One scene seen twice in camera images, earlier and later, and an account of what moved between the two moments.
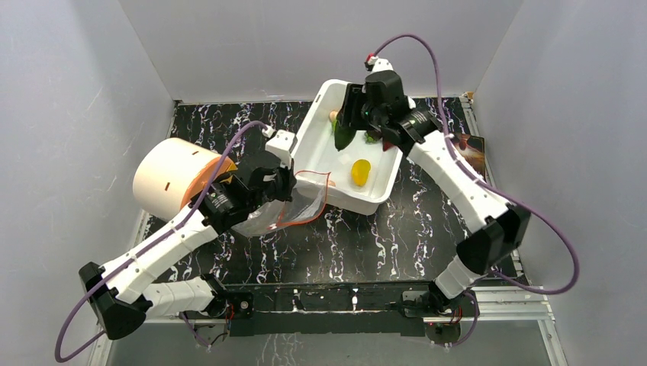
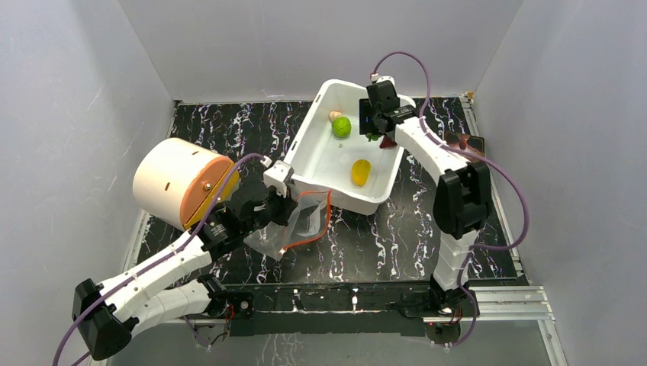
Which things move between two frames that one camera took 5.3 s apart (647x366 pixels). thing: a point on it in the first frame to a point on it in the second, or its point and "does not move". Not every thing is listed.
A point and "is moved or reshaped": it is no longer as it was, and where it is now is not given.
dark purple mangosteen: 371,136 does not move
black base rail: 372,309 does not move
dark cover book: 472,148 does not move
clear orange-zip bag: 307,202 is moved or reshaped
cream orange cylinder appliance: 171,174 does not move
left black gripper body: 281,189 to 275,211
